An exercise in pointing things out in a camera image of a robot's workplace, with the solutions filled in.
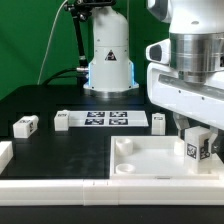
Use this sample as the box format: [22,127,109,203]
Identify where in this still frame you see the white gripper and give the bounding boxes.
[147,63,224,154]

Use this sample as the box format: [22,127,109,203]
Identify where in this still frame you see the white square tabletop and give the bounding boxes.
[110,136,224,180]

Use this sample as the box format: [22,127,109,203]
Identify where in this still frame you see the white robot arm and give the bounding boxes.
[85,0,224,154]

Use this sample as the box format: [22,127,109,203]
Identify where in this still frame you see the white sheet with tags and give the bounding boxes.
[69,110,148,127]

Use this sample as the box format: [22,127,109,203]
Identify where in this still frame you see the white left fence piece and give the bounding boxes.
[0,141,13,174]

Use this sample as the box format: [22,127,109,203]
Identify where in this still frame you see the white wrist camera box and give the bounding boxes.
[146,39,171,65]

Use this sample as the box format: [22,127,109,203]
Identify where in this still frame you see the black cable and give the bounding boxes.
[42,68,90,86]

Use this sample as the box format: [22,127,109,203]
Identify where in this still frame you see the white front fence rail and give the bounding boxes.
[0,179,224,206]

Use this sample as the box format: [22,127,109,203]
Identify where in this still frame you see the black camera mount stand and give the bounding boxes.
[64,0,117,74]

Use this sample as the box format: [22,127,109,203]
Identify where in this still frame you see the white cable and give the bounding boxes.
[37,0,69,86]

